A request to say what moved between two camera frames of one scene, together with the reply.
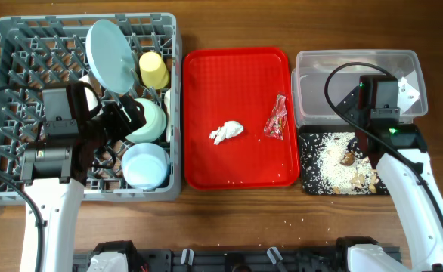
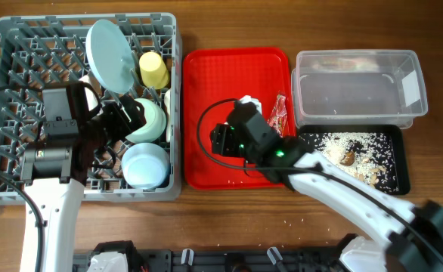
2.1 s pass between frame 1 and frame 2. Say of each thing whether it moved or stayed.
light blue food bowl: stayed
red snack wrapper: stayed
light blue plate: stayed
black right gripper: moved
